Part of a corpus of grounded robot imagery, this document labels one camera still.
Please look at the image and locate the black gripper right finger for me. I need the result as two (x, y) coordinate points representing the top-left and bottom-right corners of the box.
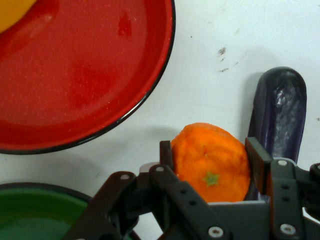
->
(244, 136), (320, 240)

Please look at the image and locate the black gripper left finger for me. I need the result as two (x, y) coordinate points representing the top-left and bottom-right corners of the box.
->
(62, 140), (234, 240)

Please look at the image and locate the orange toy tangerine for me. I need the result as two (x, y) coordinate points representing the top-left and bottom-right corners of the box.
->
(170, 122), (252, 203)

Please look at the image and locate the purple toy eggplant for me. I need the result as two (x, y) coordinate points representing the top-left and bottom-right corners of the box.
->
(246, 66), (308, 201)

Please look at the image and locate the dark green plate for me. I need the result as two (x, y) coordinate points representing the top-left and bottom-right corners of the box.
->
(0, 182), (94, 240)

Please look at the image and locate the red plate black rim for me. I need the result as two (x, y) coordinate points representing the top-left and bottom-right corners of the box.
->
(0, 0), (177, 155)

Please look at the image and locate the orange yellow toy mango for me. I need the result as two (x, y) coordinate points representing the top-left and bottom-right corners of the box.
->
(0, 0), (38, 35)

